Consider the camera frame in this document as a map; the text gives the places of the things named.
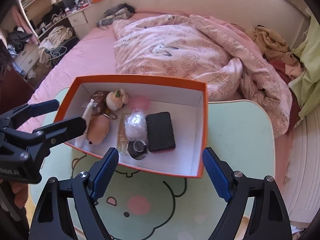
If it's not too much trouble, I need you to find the dark clothes heap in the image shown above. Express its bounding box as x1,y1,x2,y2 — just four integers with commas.
6,26,33,53

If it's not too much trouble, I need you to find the green curtain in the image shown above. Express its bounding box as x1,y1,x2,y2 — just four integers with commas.
287,12,320,120

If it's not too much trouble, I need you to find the black case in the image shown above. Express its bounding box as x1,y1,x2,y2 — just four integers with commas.
146,112,176,153

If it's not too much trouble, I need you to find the brown card box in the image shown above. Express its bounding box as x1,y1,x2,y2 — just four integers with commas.
89,91,110,115

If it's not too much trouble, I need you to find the white slatted panel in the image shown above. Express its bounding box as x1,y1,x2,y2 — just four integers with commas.
282,110,320,228

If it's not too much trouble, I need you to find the white cream tube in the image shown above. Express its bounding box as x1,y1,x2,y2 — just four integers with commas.
79,99,97,148

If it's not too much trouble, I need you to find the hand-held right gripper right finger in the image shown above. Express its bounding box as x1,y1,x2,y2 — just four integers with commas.
202,147,293,240

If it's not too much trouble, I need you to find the pink floral blanket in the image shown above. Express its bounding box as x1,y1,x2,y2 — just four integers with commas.
112,14,293,138

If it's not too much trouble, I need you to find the pink bed sheet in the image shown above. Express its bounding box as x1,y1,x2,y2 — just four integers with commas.
17,11,303,140

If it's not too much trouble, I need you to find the dark red cloth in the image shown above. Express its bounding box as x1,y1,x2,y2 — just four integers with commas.
267,60,303,128

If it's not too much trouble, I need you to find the pink hanging garment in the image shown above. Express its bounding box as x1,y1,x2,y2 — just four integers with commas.
12,5,25,28

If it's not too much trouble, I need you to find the beige clothes pile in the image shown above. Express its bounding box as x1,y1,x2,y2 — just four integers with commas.
246,25,304,80

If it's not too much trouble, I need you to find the white clothes pile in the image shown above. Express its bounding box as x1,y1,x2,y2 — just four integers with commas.
38,26,73,63

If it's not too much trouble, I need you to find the person's left hand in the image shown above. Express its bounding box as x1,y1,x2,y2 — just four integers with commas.
11,182,28,205

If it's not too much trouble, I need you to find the green cartoon desktop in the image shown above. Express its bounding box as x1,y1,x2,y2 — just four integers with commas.
30,87,275,240

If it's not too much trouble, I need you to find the grey clothes pile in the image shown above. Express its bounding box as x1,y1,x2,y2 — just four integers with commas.
97,3,135,28

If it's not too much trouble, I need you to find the white drawer cabinet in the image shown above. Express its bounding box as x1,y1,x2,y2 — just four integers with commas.
67,10,88,27

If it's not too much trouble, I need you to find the silver cone cap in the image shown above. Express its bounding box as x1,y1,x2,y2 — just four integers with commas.
127,140,148,161

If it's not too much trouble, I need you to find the peach bun squishy toy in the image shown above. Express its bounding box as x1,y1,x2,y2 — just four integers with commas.
86,115,110,145

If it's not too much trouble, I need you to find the orange cardboard box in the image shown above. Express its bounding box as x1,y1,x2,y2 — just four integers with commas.
54,74,208,179

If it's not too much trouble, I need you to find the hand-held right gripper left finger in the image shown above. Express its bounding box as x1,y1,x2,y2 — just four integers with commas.
28,147,120,240

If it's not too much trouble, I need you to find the black clothes heap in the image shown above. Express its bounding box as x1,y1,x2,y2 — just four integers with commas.
41,4,65,24

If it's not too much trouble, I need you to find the white low drawer unit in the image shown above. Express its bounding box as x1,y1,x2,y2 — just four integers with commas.
14,45,40,75

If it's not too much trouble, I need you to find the black bag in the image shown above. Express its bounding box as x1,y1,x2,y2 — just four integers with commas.
57,39,78,53

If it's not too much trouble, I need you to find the plush doll keychain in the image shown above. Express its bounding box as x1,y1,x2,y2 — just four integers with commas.
103,89,130,120

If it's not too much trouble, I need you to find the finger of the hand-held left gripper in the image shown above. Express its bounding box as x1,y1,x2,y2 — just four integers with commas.
32,116,87,155
0,99,60,130

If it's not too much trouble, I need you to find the brown wooden cabinet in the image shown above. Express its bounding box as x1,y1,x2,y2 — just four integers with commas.
0,39,35,110

